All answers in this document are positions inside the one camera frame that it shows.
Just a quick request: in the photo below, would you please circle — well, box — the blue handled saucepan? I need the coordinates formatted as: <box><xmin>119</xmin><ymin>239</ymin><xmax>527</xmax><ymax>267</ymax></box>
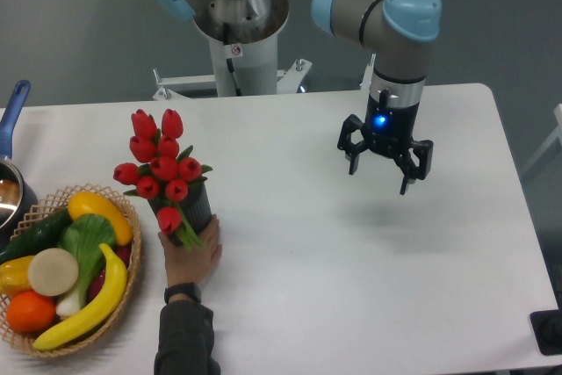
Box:
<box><xmin>1</xmin><ymin>80</ymin><xmax>38</xmax><ymax>250</ymax></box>

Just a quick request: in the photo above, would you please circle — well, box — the green cucumber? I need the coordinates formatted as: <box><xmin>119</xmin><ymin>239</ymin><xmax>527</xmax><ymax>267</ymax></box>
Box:
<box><xmin>1</xmin><ymin>208</ymin><xmax>73</xmax><ymax>263</ymax></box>

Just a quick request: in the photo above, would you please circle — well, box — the beige round disc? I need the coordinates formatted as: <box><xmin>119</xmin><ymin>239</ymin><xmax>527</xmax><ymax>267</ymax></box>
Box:
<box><xmin>27</xmin><ymin>248</ymin><xmax>79</xmax><ymax>297</ymax></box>

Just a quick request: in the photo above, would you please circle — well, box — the red tulip bouquet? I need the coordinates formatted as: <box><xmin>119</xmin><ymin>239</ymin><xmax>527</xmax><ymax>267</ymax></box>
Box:
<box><xmin>112</xmin><ymin>108</ymin><xmax>214</xmax><ymax>251</ymax></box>

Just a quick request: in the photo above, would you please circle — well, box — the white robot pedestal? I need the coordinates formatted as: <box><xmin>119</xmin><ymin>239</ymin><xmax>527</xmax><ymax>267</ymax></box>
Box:
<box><xmin>153</xmin><ymin>0</ymin><xmax>313</xmax><ymax>100</ymax></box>

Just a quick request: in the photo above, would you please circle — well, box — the orange fruit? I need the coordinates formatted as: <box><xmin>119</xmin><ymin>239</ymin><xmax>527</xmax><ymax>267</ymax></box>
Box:
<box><xmin>6</xmin><ymin>291</ymin><xmax>55</xmax><ymax>333</ymax></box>

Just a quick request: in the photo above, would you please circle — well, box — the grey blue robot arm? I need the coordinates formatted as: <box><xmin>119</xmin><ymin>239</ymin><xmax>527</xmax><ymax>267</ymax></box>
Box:
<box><xmin>157</xmin><ymin>0</ymin><xmax>442</xmax><ymax>186</ymax></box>

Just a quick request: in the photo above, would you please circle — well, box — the person's hand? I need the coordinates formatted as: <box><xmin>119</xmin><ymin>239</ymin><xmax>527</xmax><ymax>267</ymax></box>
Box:
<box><xmin>158</xmin><ymin>214</ymin><xmax>223</xmax><ymax>287</ymax></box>

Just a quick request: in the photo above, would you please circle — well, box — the dark red vegetable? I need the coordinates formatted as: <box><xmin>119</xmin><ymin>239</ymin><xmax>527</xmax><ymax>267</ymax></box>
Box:
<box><xmin>87</xmin><ymin>246</ymin><xmax>131</xmax><ymax>302</ymax></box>

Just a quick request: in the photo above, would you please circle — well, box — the yellow banana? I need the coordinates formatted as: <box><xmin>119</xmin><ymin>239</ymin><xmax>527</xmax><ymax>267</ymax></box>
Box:
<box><xmin>32</xmin><ymin>243</ymin><xmax>127</xmax><ymax>351</ymax></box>

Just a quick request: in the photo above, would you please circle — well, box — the black wristwatch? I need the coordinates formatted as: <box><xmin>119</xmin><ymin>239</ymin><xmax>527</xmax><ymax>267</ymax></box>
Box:
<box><xmin>164</xmin><ymin>282</ymin><xmax>201</xmax><ymax>304</ymax></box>

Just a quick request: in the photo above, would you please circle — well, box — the yellow squash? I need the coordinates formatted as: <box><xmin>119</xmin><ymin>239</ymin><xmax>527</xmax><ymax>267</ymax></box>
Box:
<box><xmin>68</xmin><ymin>191</ymin><xmax>133</xmax><ymax>247</ymax></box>

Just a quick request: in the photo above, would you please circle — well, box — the black device at table edge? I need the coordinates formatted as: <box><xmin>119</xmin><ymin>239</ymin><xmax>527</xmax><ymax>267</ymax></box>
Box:
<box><xmin>530</xmin><ymin>309</ymin><xmax>561</xmax><ymax>356</ymax></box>

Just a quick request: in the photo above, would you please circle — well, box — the white frame at right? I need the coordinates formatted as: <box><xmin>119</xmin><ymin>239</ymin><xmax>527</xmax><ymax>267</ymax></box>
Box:
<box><xmin>520</xmin><ymin>104</ymin><xmax>561</xmax><ymax>181</ymax></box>

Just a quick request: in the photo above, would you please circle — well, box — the dark grey ribbed vase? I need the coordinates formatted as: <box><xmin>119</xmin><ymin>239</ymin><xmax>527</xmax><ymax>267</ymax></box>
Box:
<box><xmin>148</xmin><ymin>183</ymin><xmax>212</xmax><ymax>250</ymax></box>

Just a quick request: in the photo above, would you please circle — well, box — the dark sleeved forearm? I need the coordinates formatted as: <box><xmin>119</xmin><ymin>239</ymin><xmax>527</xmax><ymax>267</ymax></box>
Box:
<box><xmin>154</xmin><ymin>299</ymin><xmax>221</xmax><ymax>375</ymax></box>

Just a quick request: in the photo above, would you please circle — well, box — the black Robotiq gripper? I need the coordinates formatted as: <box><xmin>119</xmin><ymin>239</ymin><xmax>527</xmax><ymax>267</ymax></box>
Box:
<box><xmin>337</xmin><ymin>92</ymin><xmax>434</xmax><ymax>195</ymax></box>

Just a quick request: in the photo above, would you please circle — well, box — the woven wicker basket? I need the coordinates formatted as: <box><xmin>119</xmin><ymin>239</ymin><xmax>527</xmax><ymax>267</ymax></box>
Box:
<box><xmin>1</xmin><ymin>184</ymin><xmax>141</xmax><ymax>358</ymax></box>

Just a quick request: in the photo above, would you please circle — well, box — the yellow bell pepper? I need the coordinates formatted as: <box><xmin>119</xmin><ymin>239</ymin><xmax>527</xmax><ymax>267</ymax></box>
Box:
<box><xmin>1</xmin><ymin>256</ymin><xmax>34</xmax><ymax>297</ymax></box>

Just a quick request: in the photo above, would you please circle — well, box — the green bok choy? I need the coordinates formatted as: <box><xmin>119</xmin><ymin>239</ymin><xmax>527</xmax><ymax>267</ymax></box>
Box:
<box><xmin>56</xmin><ymin>213</ymin><xmax>116</xmax><ymax>319</ymax></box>

